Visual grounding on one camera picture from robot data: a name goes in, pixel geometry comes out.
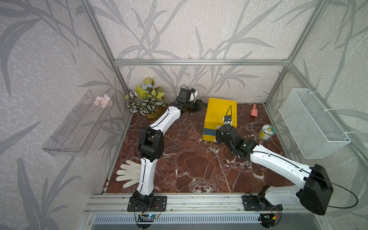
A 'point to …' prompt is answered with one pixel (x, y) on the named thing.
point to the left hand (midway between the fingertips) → (205, 106)
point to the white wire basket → (316, 133)
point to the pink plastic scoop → (254, 112)
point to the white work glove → (132, 173)
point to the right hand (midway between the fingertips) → (220, 129)
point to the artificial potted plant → (148, 99)
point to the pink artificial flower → (103, 100)
